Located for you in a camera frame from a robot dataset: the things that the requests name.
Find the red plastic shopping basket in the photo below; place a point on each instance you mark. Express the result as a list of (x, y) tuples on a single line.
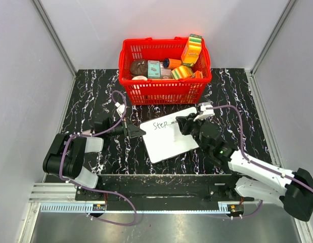
[(162, 91)]

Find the small white whiteboard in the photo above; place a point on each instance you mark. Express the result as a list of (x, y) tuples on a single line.
[(164, 141)]

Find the orange green sponge box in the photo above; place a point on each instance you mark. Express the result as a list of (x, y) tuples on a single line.
[(192, 50)]

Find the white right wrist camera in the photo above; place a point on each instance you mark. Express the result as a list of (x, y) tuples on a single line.
[(205, 110)]

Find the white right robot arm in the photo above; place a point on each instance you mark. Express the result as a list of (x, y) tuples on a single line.
[(291, 190)]

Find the orange snack packet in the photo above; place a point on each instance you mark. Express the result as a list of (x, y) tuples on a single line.
[(198, 75)]

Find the pink white small box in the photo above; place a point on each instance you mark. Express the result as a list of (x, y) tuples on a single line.
[(165, 73)]

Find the orange blue cylindrical can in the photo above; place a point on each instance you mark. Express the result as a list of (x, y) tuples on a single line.
[(171, 63)]

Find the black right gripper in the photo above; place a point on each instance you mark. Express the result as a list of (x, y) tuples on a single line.
[(185, 123)]

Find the brown round bread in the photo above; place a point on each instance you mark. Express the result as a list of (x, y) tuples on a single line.
[(139, 67)]

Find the teal white small box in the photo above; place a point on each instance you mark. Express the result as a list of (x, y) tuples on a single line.
[(153, 69)]

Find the yellow green sponge pack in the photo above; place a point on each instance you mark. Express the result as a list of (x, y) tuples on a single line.
[(181, 72)]

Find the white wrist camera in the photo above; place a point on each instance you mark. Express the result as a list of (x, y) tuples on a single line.
[(120, 109), (205, 110)]

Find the white round lid container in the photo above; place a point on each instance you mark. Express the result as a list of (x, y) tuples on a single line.
[(140, 77)]

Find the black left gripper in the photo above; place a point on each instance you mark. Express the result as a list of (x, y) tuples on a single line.
[(133, 130)]

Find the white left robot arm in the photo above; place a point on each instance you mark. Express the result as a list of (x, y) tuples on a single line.
[(65, 157)]

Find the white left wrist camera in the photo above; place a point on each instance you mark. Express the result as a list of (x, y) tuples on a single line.
[(120, 109)]

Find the small pink label card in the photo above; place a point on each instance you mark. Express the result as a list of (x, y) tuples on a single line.
[(88, 132)]

